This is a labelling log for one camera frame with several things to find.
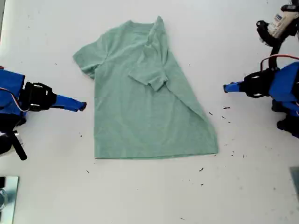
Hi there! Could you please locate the green t-shirt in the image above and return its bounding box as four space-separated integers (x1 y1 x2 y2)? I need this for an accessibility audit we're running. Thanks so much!
72 15 219 161

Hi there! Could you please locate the shiny steel plate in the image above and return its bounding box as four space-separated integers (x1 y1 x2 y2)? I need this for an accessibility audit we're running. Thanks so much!
0 176 19 224

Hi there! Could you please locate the red white servo wire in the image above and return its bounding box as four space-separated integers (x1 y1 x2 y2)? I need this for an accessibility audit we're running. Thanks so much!
0 86 31 112
260 54 299 72

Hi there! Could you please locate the short black camera stalk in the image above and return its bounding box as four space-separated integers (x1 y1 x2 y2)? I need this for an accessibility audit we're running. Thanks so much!
268 41 285 70

